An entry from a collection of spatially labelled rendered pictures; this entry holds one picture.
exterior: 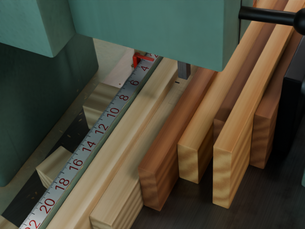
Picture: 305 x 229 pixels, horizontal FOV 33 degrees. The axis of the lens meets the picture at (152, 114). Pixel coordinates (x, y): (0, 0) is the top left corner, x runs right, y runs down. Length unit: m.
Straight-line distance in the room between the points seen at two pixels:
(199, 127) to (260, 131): 0.05
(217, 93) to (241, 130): 0.08
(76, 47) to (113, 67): 0.09
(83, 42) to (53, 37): 0.23
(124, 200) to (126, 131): 0.06
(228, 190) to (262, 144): 0.05
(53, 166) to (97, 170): 0.16
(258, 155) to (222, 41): 0.12
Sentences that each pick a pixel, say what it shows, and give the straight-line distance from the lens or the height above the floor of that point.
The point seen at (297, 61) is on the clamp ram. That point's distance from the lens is 0.42.
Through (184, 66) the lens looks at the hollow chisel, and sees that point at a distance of 0.46.
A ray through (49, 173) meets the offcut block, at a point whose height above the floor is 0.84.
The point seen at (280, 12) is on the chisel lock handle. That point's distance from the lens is 0.39.
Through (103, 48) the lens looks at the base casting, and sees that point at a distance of 0.74.
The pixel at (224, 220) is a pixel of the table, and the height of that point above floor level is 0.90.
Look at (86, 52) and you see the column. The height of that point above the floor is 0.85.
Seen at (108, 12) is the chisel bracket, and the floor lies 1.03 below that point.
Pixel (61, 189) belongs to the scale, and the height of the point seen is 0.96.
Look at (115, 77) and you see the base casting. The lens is 0.70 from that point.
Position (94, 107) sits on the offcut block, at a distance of 0.60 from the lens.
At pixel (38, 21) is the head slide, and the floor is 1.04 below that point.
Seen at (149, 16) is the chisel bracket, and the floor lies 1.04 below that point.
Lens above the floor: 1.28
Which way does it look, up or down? 48 degrees down
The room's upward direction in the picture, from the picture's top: 7 degrees counter-clockwise
